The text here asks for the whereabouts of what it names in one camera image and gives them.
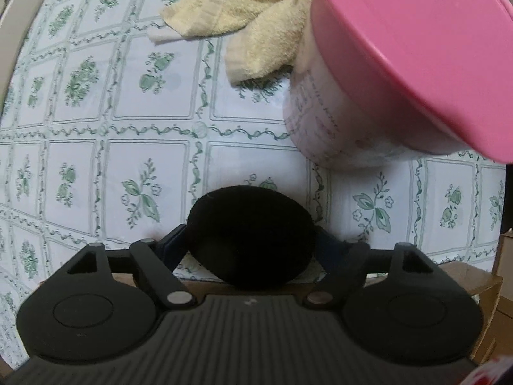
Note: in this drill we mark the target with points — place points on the green floral tablecloth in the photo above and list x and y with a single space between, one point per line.
120 128

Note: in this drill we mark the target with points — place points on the open cardboard box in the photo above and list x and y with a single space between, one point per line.
487 308

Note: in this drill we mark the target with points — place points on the red and white packet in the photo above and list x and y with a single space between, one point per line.
491 373

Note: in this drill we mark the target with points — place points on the white container with pink lid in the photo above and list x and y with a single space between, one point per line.
400 48

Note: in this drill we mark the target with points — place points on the yellow towel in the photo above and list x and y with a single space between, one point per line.
256 36

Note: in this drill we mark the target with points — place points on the white paper scrap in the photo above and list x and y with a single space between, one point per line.
160 36

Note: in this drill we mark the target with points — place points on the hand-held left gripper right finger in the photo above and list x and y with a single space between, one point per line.
329 250

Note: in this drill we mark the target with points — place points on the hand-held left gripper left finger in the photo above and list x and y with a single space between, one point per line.
172 246

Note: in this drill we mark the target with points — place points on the black sock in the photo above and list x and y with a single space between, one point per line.
248 236

